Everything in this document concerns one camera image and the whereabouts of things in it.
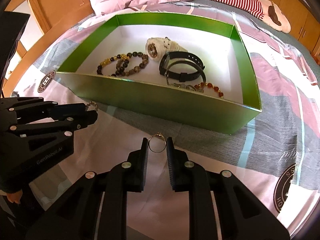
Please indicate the silver keychain pendant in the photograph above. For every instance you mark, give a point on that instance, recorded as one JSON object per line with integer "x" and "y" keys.
{"x": 183, "y": 86}

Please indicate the wooden wall cabinets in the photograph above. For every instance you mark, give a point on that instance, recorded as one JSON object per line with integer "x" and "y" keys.
{"x": 304, "y": 26}

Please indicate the white chunky wristwatch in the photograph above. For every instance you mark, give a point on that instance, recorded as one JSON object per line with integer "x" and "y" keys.
{"x": 157, "y": 47}

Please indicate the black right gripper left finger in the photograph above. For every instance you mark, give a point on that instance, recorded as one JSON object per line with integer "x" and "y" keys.
{"x": 128, "y": 176}

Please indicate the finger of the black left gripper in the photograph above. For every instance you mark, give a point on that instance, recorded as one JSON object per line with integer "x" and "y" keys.
{"x": 41, "y": 110}
{"x": 65, "y": 124}

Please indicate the black strap wristwatch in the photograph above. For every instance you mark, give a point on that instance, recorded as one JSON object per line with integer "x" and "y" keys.
{"x": 182, "y": 66}

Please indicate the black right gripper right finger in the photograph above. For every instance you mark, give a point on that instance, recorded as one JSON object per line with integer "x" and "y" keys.
{"x": 188, "y": 176}

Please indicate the wooden bed headboard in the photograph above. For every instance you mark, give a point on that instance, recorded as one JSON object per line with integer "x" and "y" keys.
{"x": 53, "y": 17}

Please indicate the green cardboard box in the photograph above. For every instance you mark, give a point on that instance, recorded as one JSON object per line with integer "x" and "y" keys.
{"x": 217, "y": 44}

